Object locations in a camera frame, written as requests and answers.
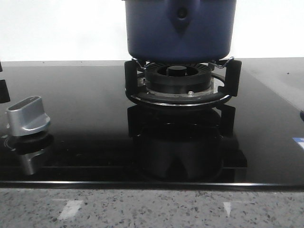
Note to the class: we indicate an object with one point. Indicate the light blue bowl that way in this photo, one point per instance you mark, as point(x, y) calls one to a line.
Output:
point(302, 115)

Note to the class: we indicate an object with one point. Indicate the dark blue cooking pot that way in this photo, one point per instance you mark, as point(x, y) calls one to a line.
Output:
point(179, 31)

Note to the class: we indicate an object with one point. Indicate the black metal pot support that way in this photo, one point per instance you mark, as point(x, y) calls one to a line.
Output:
point(225, 76)

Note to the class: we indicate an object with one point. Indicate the black left pot support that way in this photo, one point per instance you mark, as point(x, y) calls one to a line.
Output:
point(4, 93)

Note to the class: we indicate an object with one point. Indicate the black gas burner head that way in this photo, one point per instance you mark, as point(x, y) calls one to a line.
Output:
point(178, 79)

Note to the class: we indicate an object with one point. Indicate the black glass stove top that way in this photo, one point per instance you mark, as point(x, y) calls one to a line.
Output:
point(98, 139)

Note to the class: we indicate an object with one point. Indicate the silver stove control knob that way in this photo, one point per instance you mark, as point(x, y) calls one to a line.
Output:
point(27, 117)

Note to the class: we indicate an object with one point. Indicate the blue white sticker label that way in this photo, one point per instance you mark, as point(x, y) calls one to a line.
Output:
point(299, 141)

